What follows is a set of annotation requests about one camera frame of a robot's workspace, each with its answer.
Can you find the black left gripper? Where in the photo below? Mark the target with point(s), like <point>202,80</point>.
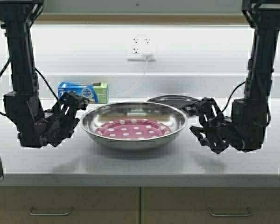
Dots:
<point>59,120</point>

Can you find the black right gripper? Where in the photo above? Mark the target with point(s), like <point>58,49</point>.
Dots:
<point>217,127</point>

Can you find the large stainless steel bowl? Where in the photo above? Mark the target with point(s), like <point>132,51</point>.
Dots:
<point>172,117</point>

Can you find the red polka dot plate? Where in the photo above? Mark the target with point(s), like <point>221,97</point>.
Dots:
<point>133,129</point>

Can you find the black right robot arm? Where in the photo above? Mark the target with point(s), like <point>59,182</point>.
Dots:
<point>245,129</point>

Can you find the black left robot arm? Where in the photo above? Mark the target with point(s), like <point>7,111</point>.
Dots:
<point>36,127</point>

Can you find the upper cabinet wooden shelf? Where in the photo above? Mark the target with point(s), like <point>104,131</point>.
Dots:
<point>146,19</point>

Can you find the black oval plate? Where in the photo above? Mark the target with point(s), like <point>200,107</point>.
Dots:
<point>178,101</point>

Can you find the blue Ziploc bag box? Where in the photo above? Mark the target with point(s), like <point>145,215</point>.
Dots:
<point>97,93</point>

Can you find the white power adapter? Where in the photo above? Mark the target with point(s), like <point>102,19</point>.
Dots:
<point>148,56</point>

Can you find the right wooden drawer front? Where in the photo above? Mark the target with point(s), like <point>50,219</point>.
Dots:
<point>181,205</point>

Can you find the wooden drawer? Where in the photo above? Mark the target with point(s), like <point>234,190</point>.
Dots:
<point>92,205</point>
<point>181,205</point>

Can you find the left wooden drawer front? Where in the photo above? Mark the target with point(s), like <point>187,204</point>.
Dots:
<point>92,205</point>

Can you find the white wall outlet plate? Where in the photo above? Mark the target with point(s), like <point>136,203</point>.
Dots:
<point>140,44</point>

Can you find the right drawer metal handle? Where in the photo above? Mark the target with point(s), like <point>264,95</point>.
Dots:
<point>247,213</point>

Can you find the drawer metal handle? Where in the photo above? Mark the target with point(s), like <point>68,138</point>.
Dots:
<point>247,213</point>
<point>50,213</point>

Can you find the left drawer metal handle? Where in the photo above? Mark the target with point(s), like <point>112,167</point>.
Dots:
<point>50,213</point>

